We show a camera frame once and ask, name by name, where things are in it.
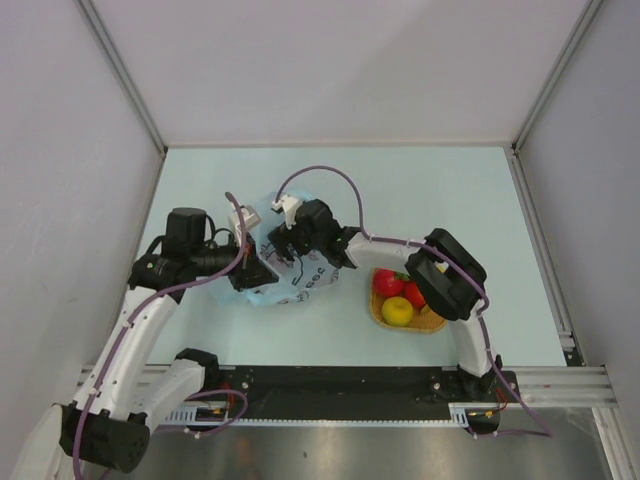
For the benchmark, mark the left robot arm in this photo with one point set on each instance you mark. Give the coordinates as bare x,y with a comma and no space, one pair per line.
104,424

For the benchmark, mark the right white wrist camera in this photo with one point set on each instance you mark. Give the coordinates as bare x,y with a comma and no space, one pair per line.
286,206

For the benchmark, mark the light blue plastic bag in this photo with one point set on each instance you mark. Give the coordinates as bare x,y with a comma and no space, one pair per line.
297,278

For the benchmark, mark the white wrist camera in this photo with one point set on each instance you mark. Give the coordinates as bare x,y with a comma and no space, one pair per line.
245,220
286,206

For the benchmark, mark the yellow green fake apple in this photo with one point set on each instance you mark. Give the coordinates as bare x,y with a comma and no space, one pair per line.
397,311

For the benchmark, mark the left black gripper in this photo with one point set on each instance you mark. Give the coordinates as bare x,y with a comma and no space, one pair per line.
251,271

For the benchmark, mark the pink fake peach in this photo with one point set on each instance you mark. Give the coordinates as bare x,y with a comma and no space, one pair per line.
412,293

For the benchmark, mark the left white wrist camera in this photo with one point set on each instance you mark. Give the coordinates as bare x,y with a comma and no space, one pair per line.
245,220

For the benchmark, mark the aluminium frame rail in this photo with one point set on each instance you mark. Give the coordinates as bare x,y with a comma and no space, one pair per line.
537,386

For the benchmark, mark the red fake fruit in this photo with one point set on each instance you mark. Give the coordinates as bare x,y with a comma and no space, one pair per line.
388,283

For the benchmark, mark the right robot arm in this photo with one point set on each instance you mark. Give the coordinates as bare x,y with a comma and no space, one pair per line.
450,280

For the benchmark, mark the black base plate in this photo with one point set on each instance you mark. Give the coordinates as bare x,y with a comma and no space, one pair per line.
361,403

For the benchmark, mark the white slotted cable duct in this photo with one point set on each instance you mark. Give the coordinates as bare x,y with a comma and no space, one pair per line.
211,414

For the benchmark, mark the woven bamboo tray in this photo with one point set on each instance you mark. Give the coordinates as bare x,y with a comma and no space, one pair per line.
425,320

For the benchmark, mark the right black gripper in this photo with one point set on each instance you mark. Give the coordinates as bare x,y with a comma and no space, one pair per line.
282,237

